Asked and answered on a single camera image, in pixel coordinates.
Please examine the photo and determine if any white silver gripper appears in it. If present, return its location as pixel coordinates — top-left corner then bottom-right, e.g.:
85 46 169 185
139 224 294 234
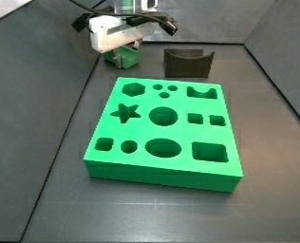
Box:
88 15 157 68

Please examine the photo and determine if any black camera cable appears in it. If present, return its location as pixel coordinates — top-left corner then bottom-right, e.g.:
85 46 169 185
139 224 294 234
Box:
68 0 175 30

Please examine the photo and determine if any green arch block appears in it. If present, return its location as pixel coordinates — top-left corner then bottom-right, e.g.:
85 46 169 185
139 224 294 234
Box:
103 46 139 69

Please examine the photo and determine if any robot arm wrist link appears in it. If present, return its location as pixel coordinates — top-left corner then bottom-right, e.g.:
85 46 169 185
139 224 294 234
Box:
109 0 159 14

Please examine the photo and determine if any green shape sorter board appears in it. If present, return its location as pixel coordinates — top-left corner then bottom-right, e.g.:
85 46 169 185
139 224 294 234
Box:
84 77 243 193

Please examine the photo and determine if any black curved fixture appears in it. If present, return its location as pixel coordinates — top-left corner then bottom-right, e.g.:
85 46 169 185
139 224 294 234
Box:
163 48 214 78

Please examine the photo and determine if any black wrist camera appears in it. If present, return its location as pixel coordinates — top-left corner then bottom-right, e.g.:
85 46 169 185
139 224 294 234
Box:
69 10 179 37

